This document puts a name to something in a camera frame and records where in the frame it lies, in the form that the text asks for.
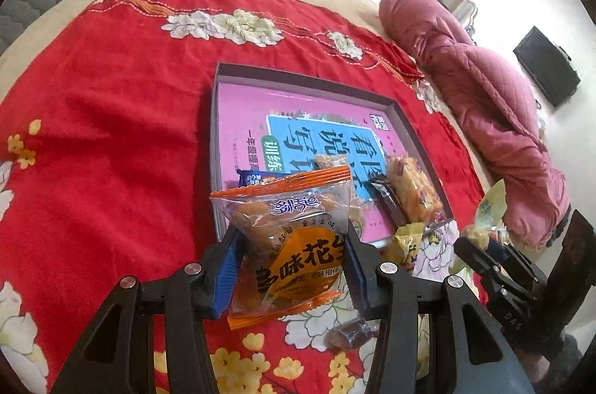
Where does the orange peanut packet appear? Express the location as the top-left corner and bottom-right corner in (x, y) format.
(209, 166), (355, 330)

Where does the green yellow snack packet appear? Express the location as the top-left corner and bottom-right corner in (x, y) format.
(466, 180), (509, 250)

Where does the yellow candy packet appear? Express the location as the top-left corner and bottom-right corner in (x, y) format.
(382, 222), (425, 272)

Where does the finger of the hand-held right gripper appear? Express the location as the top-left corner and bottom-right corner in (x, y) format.
(494, 242), (549, 284)
(454, 237), (537, 307)

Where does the clear bread packet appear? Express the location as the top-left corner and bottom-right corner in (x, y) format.
(384, 154), (443, 233)

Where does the pink and blue book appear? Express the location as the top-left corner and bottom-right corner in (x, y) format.
(216, 80), (420, 243)

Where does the brown chocolate bar packet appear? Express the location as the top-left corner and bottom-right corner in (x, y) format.
(370, 175), (409, 228)

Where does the pink quilt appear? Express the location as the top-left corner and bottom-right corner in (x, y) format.
(378, 0), (571, 250)

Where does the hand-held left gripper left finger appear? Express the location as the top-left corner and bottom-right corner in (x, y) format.
(50, 230), (244, 394)

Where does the red floral blanket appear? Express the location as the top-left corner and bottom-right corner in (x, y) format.
(0, 0), (485, 394)

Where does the grey cardboard box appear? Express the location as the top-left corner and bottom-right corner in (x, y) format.
(209, 61), (454, 247)

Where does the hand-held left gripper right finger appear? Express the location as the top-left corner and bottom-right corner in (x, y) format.
(343, 228), (536, 394)

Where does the small cake packet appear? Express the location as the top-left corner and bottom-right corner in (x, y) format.
(314, 154), (346, 172)

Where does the brown wrapped candy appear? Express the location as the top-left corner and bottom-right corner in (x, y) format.
(326, 317), (378, 350)

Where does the black television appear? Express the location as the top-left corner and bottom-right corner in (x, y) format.
(512, 26), (582, 108)

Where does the blue snack packet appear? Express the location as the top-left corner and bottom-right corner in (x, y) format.
(237, 168), (292, 190)

